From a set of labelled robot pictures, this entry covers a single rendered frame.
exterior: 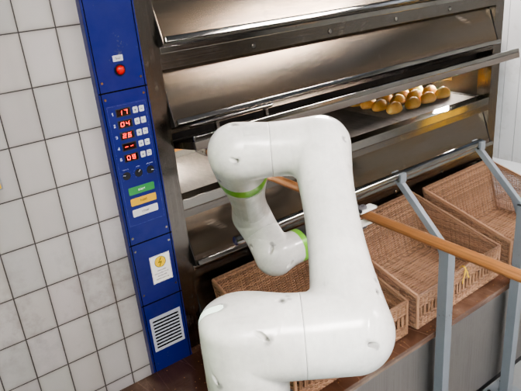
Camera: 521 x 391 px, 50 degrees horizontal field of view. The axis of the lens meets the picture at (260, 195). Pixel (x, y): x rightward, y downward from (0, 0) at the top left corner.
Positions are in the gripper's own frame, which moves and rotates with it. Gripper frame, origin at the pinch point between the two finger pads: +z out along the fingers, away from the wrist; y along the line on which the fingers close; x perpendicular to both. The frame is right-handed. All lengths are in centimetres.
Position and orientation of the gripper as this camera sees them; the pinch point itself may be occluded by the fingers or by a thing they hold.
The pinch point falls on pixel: (366, 215)
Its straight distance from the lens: 169.4
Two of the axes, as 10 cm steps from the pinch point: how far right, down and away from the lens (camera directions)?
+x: 5.9, 2.6, -7.6
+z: 8.0, -2.9, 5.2
